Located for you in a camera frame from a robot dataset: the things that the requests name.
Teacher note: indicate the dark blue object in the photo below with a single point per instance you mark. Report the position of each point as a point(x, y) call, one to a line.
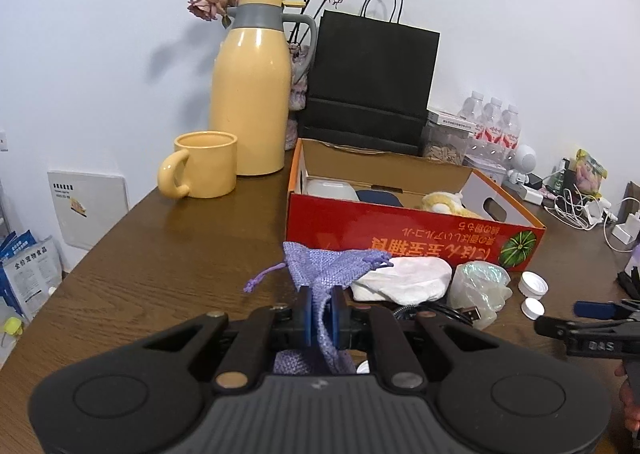
point(378, 197)

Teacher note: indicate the white bottle cap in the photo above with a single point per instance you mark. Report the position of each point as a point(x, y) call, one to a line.
point(532, 308)
point(531, 285)

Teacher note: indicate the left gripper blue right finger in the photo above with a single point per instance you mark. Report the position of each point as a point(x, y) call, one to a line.
point(339, 318)

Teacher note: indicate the white plastic container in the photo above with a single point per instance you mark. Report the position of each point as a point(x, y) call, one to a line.
point(331, 189)

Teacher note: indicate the white charger adapter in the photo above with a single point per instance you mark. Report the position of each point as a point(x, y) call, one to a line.
point(530, 195)

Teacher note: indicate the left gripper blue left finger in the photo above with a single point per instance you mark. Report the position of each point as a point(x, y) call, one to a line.
point(302, 317)

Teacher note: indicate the clear seed container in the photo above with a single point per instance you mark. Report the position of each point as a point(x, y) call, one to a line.
point(446, 137)

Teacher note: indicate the yellow ceramic mug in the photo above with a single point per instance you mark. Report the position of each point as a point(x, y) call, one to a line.
point(202, 166)

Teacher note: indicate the white wall panel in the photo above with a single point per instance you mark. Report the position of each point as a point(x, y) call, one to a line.
point(86, 205)

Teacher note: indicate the purple drawstring pouch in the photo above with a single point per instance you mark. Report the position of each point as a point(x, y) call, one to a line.
point(320, 271)

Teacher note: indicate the water bottle right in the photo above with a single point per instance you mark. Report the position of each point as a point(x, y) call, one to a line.
point(509, 134)

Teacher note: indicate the black paper bag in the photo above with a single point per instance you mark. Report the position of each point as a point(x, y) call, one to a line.
point(370, 81)

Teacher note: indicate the colourful snack packet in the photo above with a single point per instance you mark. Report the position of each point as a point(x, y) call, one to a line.
point(589, 174)

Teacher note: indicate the person's right hand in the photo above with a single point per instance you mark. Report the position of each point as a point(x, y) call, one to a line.
point(630, 407)

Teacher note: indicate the blue white packages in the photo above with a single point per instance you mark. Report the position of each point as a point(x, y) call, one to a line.
point(31, 271)

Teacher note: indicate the iridescent plastic bag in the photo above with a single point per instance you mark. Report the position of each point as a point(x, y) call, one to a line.
point(482, 285)

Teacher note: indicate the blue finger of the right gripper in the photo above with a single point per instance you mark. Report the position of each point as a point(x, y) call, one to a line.
point(592, 310)

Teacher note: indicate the red cardboard box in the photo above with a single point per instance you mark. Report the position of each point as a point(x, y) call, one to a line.
point(507, 235)

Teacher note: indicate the water bottle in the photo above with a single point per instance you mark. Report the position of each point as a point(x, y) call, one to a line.
point(471, 106)
point(509, 134)
point(488, 129)

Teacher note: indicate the white robot figurine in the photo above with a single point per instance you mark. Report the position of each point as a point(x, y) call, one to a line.
point(519, 165)

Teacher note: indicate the water bottle middle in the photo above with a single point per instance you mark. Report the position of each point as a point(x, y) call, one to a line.
point(488, 129)

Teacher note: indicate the yellow thermos jug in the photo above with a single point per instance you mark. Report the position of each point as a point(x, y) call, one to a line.
point(252, 81)

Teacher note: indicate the yellow plush toy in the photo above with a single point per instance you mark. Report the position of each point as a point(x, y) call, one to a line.
point(446, 203)

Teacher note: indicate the water bottle left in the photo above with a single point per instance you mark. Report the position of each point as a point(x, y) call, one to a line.
point(471, 106)

